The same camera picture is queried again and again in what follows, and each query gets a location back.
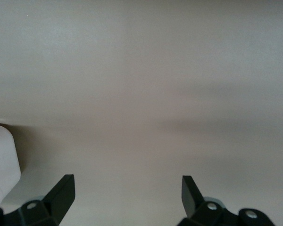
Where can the pink plastic box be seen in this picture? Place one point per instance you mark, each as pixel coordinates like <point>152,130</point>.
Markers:
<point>2,164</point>

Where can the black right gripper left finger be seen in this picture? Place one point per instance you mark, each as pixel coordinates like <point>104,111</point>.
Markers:
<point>59,200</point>

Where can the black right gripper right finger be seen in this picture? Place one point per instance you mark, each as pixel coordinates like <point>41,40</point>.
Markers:
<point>193,202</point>

